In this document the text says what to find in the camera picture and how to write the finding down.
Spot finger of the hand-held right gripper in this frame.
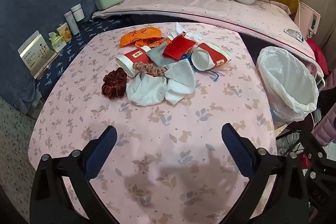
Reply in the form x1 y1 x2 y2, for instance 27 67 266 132
301 129 332 187

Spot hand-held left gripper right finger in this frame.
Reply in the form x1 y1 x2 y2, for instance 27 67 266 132
221 123 309 224

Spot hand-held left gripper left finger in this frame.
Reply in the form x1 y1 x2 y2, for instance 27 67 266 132
30 126 118 224

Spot dark red scrunchie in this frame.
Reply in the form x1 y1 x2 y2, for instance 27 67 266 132
102 67 128 100

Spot bin with white bag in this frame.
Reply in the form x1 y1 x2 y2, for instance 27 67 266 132
256 46 319 123

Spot pale grey cloth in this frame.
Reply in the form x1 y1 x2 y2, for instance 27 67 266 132
164 59 196 104

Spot red paper cup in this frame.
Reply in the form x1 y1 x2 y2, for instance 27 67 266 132
115 46 153 77
190 42 232 71

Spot beige scrunchie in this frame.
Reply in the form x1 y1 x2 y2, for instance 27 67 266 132
132 62 168 77

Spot blue string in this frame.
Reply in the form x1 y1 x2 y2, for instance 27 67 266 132
181 53 223 82

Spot red paper packet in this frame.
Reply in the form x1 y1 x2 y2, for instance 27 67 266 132
162 34 197 60

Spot black fan grille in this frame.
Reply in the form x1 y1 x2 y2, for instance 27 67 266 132
276 131 307 169

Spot pink puffer jacket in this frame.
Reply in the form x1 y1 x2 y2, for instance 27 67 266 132
311 109 336 146

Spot pink leaf print tablecloth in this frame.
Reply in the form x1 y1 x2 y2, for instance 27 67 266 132
28 22 277 224

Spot red cushion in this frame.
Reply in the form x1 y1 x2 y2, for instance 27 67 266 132
307 38 330 75

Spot grey cloth pouch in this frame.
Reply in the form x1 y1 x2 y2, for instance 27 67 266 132
146 42 174 67

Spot navy printed cloth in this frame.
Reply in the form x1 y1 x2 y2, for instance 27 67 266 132
35 18 132 104

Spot small green white box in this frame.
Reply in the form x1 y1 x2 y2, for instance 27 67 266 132
48 31 66 52

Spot white card box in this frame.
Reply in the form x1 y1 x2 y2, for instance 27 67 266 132
18 30 57 80

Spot orange plastic bag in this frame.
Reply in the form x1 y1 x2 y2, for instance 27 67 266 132
120 27 164 49

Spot blue white snack packet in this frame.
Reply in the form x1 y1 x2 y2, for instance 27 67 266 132
284 28 305 42

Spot white bottle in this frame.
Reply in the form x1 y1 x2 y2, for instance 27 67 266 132
64 11 80 35

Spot white crumpled tissue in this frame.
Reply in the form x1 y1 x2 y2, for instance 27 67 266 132
167 22 203 42

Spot white round jar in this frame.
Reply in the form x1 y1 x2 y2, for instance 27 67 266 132
70 4 85 22

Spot pink water dispenser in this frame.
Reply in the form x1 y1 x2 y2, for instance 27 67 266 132
294 1 321 35

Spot pink sheet with red stripe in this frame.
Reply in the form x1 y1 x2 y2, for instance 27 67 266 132
92 0 324 77

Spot beige curtain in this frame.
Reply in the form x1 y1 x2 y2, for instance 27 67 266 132
304 0 336 54

